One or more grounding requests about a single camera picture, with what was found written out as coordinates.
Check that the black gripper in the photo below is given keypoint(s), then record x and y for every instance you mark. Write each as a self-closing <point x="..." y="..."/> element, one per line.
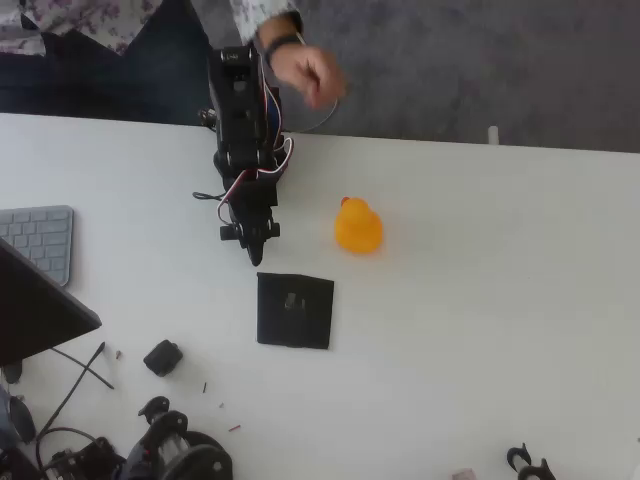
<point x="251" y="233"/>

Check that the grey keyboard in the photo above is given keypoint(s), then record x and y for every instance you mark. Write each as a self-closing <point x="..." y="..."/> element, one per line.
<point x="42" y="240"/>

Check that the black cardboard square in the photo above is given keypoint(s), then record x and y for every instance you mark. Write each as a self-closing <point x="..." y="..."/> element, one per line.
<point x="295" y="312"/>

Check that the black laptop lid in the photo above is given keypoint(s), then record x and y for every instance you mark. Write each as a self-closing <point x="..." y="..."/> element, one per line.
<point x="30" y="310"/>

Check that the black plastic clamp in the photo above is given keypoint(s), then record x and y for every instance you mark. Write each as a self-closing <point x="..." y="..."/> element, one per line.
<point x="530" y="465"/>

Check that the dark round object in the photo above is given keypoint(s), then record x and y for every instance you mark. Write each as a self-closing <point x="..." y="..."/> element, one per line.
<point x="13" y="372"/>

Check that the person's forearm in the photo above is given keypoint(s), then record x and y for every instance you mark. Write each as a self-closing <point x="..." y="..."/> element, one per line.
<point x="277" y="27"/>

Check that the person's hand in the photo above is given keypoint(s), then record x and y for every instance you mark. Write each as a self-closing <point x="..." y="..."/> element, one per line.
<point x="310" y="72"/>

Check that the black cube camera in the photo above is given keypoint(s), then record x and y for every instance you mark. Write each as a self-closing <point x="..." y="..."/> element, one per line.
<point x="162" y="358"/>

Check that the black camera with yellow tape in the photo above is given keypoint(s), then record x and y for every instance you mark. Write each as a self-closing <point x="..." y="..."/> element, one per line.
<point x="229" y="233"/>

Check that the small white post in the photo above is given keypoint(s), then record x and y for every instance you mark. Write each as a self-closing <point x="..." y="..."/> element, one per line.
<point x="493" y="136"/>

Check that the black wristwatch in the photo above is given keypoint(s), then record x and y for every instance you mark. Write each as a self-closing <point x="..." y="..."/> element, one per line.
<point x="280" y="44"/>

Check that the dark blue trousers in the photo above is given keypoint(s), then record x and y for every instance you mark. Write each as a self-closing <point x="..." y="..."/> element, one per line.
<point x="125" y="80"/>

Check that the yellow rubber duck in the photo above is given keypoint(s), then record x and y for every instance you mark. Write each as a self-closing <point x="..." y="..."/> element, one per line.
<point x="358" y="227"/>

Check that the floral white shirt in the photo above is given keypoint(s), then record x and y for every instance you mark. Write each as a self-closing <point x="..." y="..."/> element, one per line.
<point x="75" y="20"/>

